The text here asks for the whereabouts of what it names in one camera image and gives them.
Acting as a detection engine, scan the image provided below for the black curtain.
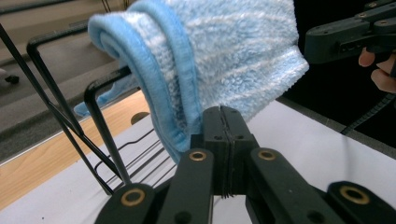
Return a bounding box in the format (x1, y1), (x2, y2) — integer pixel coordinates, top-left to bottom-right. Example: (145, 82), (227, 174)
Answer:
(276, 0), (396, 148)

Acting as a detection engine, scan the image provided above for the black wire rack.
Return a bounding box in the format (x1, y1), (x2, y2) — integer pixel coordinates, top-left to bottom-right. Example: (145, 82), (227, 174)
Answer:
(0, 21), (177, 197)

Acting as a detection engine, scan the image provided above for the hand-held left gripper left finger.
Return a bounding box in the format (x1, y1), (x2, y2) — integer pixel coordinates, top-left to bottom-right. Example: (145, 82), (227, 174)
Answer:
(157, 105), (230, 224)

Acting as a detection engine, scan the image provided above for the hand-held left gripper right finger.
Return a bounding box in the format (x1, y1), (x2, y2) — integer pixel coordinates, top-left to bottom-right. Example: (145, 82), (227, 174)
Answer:
(221, 105), (344, 224)

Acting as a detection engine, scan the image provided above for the white chair base with wheel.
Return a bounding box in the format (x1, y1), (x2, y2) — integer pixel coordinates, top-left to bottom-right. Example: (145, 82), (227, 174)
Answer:
(0, 67), (21, 85)

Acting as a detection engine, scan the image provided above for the right hand-held gripper cable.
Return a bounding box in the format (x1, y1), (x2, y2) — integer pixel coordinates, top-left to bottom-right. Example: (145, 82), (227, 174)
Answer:
(340, 92), (396, 136)

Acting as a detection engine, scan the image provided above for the blue striped towel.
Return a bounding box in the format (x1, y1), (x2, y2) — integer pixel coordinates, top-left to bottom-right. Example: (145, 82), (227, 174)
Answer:
(73, 0), (310, 164)

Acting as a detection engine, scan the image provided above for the white table cover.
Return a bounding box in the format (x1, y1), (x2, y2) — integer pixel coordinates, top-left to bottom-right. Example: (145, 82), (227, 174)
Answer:
(0, 99), (396, 224)

